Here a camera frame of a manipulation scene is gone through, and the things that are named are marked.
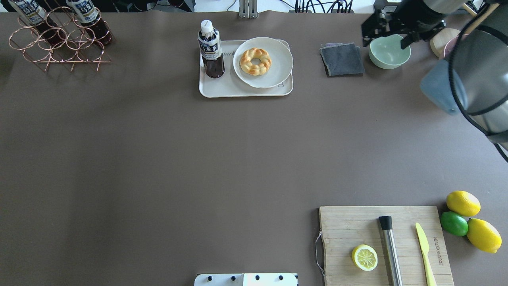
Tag cream serving tray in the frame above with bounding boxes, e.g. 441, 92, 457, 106
198, 40, 293, 98

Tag tea bottle in rack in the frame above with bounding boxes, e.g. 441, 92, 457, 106
66, 0, 113, 46
8, 0, 66, 46

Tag aluminium frame post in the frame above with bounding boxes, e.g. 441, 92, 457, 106
239, 0, 258, 19

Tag steel muddler black tip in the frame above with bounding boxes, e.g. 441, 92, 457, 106
379, 216, 403, 286

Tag half lemon slice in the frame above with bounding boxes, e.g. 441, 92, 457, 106
352, 244, 379, 271

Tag yellow lemon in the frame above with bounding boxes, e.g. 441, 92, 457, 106
466, 218, 502, 253
446, 190, 481, 217

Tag white round plate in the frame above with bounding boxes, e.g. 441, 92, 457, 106
233, 37, 293, 89

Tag round wooden stand base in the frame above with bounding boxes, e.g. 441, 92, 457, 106
429, 28, 460, 59

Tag yellow lemon lower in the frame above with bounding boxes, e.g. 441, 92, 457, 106
466, 218, 502, 253

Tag tea bottle white cap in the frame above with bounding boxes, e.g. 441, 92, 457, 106
198, 19, 225, 79

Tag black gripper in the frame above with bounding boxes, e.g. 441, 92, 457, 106
361, 0, 446, 50

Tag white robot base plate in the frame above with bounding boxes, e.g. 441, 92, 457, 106
194, 272, 299, 286

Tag pink ice bowl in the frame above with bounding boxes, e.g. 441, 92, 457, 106
440, 35, 459, 59

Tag wooden cutting board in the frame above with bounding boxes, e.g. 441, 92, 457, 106
319, 206, 455, 286

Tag copper wire bottle rack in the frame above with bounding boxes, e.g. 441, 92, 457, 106
8, 0, 116, 72

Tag braided ring bread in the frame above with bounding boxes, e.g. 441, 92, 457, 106
240, 48, 272, 76

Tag yellow plastic knife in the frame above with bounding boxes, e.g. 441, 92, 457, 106
414, 222, 437, 286

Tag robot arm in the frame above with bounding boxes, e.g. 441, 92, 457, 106
361, 0, 507, 160

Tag grey folded cloth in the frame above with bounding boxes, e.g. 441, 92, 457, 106
319, 43, 365, 77

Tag green lime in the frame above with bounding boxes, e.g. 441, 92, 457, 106
440, 211, 469, 236

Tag green ceramic bowl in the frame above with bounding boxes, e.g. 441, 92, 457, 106
369, 34, 412, 70

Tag yellow lemon upper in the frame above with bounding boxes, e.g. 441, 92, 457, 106
446, 190, 481, 217

